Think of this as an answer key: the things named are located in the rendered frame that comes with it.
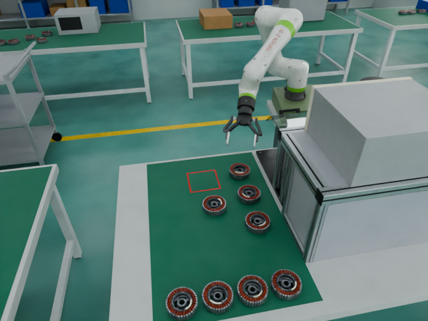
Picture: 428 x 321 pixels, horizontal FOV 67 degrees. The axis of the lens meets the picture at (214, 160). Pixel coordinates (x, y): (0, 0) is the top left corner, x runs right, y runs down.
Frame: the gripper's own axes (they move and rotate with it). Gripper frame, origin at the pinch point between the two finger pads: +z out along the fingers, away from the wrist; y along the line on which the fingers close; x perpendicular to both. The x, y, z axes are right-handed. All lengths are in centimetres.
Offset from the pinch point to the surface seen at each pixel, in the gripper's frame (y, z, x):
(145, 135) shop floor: 112, -72, -153
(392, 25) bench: -154, -267, -174
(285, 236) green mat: -25, 43, 3
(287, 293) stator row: -25, 67, 21
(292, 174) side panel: -23.9, 20.7, 19.9
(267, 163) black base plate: -14.5, 0.4, -19.6
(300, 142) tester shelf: -25.8, 8.2, 24.9
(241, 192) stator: -3.0, 23.4, -4.6
